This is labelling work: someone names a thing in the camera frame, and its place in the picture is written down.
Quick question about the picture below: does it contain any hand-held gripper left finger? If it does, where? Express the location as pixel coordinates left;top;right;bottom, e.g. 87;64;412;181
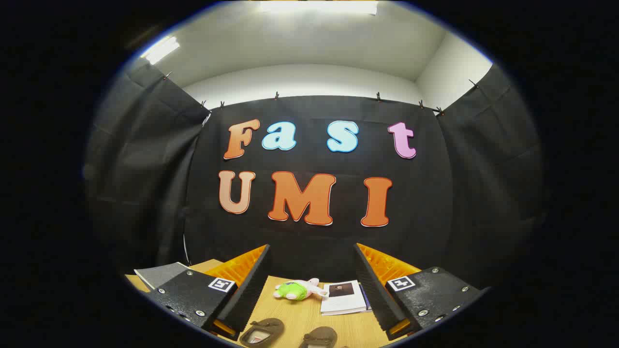
147;244;272;341

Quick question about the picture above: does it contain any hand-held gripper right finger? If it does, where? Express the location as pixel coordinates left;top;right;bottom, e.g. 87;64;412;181
353;243;490;342

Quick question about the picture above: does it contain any brown fuzzy slipper shoe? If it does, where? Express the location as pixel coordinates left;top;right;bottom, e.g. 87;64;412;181
239;318;285;348
298;326;338;348

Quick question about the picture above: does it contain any beige fabric storage box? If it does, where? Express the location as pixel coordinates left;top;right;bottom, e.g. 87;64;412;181
134;262;192;290

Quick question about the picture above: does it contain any white portrait cover book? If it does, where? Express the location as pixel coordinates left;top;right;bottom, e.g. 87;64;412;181
320;280;368;316

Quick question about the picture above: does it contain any green and pink plush toy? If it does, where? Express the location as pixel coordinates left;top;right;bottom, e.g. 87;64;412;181
273;278;329;302

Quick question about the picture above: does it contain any row of black cloth clips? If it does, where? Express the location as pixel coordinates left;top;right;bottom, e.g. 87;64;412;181
162;72;479;116

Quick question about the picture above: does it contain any long ceiling light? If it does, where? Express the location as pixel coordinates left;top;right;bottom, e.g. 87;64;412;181
140;36;180;66
259;0;379;16

